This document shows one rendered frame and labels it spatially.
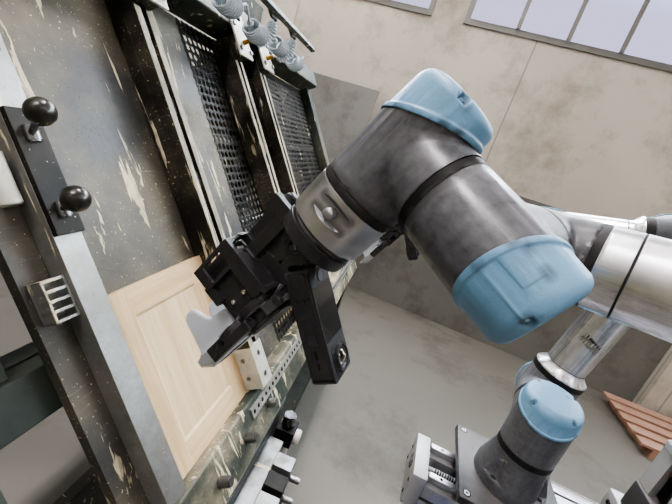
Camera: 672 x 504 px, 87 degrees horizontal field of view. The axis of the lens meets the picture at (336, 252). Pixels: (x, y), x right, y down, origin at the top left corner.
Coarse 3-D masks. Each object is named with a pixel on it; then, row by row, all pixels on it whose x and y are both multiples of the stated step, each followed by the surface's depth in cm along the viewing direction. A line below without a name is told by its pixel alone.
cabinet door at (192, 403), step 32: (128, 288) 70; (160, 288) 78; (192, 288) 88; (128, 320) 68; (160, 320) 76; (160, 352) 75; (192, 352) 84; (160, 384) 72; (192, 384) 81; (224, 384) 92; (160, 416) 71; (192, 416) 79; (224, 416) 89; (192, 448) 77
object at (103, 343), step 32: (0, 64) 54; (0, 96) 53; (0, 128) 53; (32, 192) 55; (32, 224) 56; (64, 256) 57; (96, 288) 61; (96, 320) 60; (96, 352) 60; (128, 352) 65; (128, 384) 63; (128, 416) 62; (128, 448) 64; (160, 448) 67; (160, 480) 65
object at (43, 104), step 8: (32, 96) 47; (24, 104) 46; (32, 104) 46; (40, 104) 46; (48, 104) 47; (24, 112) 46; (32, 112) 46; (40, 112) 46; (48, 112) 47; (56, 112) 48; (32, 120) 47; (40, 120) 47; (48, 120) 48; (56, 120) 49; (24, 128) 54; (32, 128) 52; (32, 136) 54; (40, 136) 55
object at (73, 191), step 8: (64, 192) 48; (72, 192) 48; (80, 192) 49; (88, 192) 50; (64, 200) 48; (72, 200) 48; (80, 200) 49; (88, 200) 50; (56, 208) 56; (64, 208) 55; (72, 208) 49; (80, 208) 50; (64, 216) 57
